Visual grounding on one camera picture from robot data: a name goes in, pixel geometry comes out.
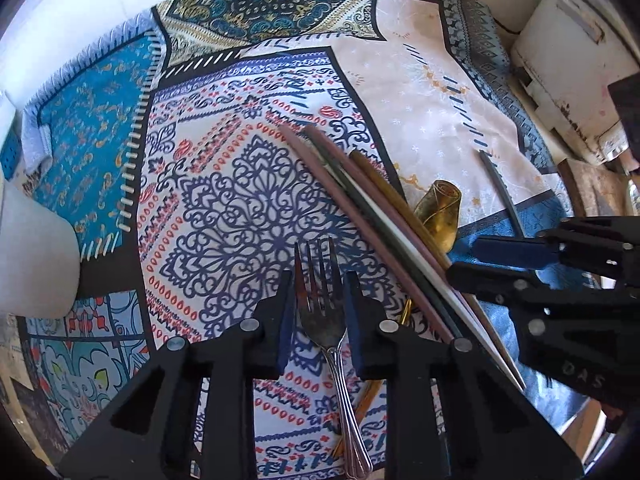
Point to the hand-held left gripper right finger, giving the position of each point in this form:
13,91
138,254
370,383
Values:
354,320

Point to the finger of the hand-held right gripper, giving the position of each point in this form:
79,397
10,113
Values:
515,254
480,280

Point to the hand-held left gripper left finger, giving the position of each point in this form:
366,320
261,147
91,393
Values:
286,320

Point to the silver fork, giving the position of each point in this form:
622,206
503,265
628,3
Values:
320,320

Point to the white chopstick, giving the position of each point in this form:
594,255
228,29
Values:
428,270

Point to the dark green chopstick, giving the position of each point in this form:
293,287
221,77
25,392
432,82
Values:
411,271

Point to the gold spoon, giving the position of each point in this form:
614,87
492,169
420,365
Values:
440,215

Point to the pink chopstick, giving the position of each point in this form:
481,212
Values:
354,220

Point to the brown chopstick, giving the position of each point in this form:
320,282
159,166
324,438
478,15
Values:
380,185

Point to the stack of coloured plates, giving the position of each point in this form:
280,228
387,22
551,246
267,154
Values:
322,146

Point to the white utensil container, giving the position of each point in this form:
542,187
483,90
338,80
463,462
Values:
35,260

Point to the dark grey chopstick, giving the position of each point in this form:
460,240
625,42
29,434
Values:
500,190

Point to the wooden board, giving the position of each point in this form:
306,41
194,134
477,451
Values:
595,185

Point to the patterned tablecloth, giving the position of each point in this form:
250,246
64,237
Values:
240,200

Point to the blue perforated basket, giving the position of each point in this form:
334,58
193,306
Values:
9,155

